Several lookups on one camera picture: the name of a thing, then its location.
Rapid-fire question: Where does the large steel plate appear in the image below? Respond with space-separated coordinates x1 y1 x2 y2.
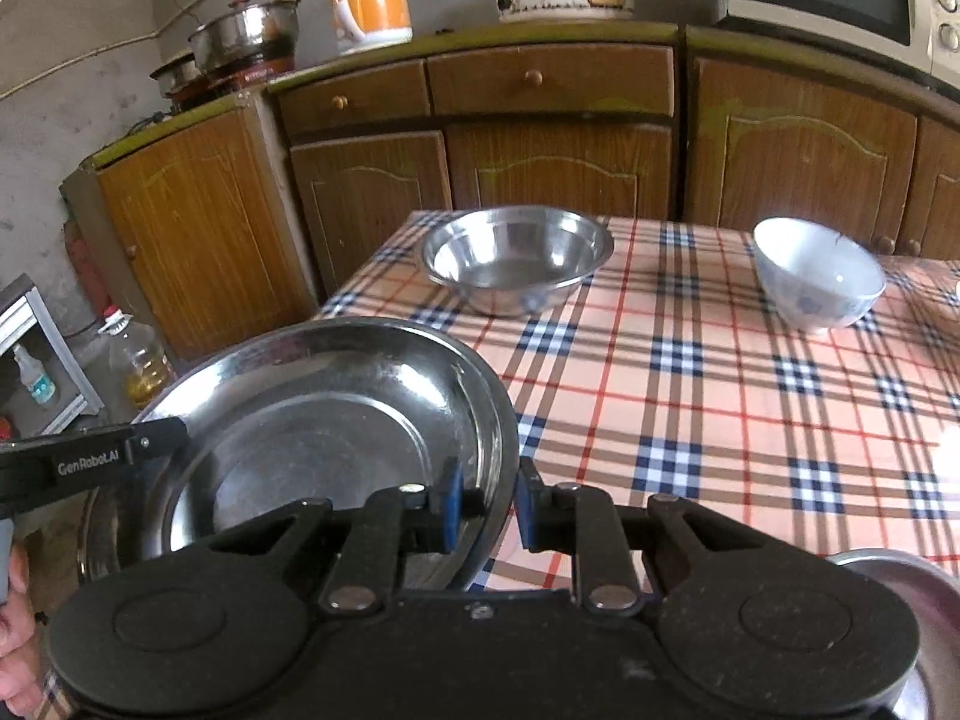
823 547 960 720
78 317 519 589

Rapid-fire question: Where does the small steel bowl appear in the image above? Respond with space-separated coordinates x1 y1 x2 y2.
418 205 615 317

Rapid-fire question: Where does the person's left hand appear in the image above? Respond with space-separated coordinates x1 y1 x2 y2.
0 543 46 718

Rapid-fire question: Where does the grey metal shelf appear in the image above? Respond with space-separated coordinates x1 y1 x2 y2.
0 275 104 437

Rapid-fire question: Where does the small blue-label bottle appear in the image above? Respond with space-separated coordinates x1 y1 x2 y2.
13 343 57 406

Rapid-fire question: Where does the cooking oil bottle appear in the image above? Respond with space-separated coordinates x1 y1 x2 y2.
98 305 178 410

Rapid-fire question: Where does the plaid tablecloth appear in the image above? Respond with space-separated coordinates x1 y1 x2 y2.
29 208 960 720

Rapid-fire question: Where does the wooden kitchen cabinet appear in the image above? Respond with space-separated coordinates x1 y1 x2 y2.
62 23 958 362

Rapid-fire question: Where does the blue patterned ceramic bowl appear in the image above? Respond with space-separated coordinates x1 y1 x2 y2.
752 216 887 333

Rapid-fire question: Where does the induction cooker red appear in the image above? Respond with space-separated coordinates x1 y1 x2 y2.
149 52 295 112

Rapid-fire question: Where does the steel pot with lid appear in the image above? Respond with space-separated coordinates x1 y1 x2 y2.
189 0 301 78

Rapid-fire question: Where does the orange electric kettle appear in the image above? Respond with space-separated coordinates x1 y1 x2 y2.
332 0 413 55

